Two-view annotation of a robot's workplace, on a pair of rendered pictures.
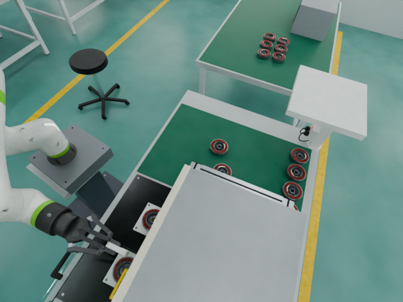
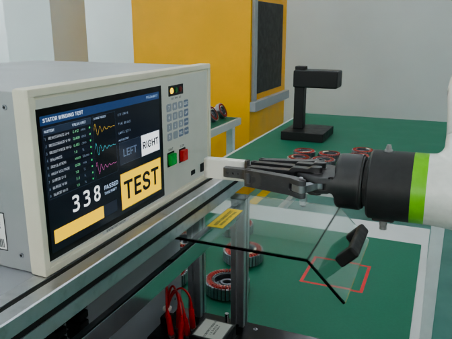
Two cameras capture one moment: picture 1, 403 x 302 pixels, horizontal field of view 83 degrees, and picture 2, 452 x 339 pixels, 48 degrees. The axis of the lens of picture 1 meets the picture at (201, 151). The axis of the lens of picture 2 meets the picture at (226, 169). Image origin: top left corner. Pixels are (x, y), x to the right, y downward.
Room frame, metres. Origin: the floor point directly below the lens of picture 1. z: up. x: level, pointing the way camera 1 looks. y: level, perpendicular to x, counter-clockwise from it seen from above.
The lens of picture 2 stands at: (0.84, 0.30, 1.38)
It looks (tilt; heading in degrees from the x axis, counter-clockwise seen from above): 15 degrees down; 186
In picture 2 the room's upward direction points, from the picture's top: straight up
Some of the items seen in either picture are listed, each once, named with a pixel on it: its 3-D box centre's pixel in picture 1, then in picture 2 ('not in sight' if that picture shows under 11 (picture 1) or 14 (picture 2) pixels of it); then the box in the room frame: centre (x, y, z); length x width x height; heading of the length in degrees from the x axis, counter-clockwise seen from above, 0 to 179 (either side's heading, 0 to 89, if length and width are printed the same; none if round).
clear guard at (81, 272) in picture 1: (104, 281); (262, 236); (0.03, 0.27, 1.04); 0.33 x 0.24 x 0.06; 73
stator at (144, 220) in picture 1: (153, 220); not in sight; (0.32, 0.19, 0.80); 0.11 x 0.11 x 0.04
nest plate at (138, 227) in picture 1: (153, 221); not in sight; (0.32, 0.19, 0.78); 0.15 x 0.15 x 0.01; 73
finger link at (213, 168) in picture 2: (118, 248); (226, 169); (0.11, 0.22, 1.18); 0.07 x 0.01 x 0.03; 74
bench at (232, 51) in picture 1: (269, 59); not in sight; (2.42, -0.65, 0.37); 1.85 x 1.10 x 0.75; 163
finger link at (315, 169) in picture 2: (95, 233); (282, 177); (0.15, 0.30, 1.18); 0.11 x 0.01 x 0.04; 75
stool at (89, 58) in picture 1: (98, 81); not in sight; (1.81, 1.15, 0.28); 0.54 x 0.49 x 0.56; 73
